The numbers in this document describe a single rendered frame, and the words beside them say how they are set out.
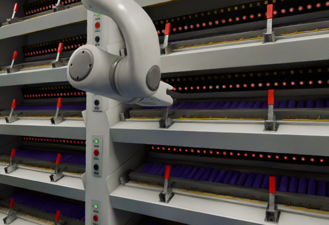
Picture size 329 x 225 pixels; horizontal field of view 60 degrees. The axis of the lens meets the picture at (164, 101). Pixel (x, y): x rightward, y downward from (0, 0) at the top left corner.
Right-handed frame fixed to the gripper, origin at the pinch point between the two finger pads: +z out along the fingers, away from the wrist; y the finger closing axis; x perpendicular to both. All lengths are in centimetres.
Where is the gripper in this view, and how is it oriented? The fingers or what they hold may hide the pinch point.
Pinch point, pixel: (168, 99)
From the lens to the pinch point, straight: 77.3
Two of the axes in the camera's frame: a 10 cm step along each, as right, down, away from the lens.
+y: 8.6, -0.2, -5.1
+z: 5.0, 1.9, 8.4
